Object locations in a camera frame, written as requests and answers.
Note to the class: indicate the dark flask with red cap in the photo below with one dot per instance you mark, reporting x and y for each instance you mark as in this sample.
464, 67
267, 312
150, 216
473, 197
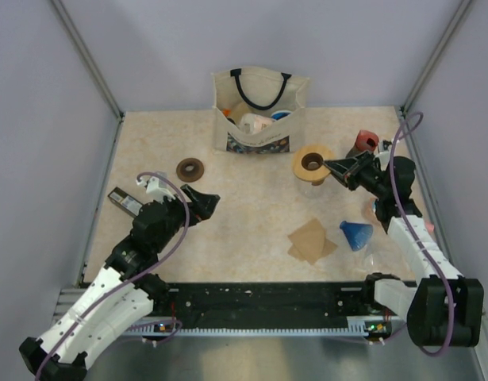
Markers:
366, 141

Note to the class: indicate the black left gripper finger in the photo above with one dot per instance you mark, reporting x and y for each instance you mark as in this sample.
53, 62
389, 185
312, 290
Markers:
194, 196
207, 203

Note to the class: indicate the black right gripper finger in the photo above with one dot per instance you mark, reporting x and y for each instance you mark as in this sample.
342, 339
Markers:
350, 162
345, 177

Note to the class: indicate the brown paper coffee filter stack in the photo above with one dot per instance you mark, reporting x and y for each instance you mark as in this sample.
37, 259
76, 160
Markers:
309, 242

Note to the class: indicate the beige canvas tote bag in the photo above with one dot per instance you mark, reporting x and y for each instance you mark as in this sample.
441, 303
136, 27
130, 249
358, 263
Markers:
258, 111

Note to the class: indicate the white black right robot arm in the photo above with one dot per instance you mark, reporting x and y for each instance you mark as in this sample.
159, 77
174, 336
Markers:
444, 308

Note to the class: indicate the clear glass server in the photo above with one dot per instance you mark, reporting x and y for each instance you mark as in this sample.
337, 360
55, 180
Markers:
313, 190

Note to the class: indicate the blue cone dripper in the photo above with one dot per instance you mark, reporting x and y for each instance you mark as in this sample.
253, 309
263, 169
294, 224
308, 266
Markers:
357, 234

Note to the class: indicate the grey slotted cable duct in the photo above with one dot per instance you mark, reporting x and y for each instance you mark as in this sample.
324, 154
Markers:
349, 327

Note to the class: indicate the dark rectangular box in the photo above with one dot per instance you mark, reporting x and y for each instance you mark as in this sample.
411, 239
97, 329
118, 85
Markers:
125, 202

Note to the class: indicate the clear pink lotion bottle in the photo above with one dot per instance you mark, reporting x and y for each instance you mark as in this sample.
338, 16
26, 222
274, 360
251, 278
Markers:
369, 213

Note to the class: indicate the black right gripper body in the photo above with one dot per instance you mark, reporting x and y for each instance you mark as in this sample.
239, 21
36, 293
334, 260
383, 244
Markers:
370, 177

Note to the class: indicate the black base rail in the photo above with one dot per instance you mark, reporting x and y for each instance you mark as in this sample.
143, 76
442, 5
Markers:
253, 306

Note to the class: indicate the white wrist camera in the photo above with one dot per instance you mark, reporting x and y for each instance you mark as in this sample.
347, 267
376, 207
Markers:
383, 152
156, 185

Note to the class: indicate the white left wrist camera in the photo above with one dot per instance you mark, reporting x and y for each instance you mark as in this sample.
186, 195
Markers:
156, 185

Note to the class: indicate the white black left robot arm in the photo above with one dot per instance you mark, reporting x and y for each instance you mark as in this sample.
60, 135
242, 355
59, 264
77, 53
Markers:
123, 291

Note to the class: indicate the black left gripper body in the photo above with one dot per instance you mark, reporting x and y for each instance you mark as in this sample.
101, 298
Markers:
176, 211

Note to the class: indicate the wooden dripper stand disc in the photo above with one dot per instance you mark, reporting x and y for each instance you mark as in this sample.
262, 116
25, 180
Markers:
308, 164

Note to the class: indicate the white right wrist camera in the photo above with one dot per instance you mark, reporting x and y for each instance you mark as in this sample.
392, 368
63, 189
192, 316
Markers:
383, 152

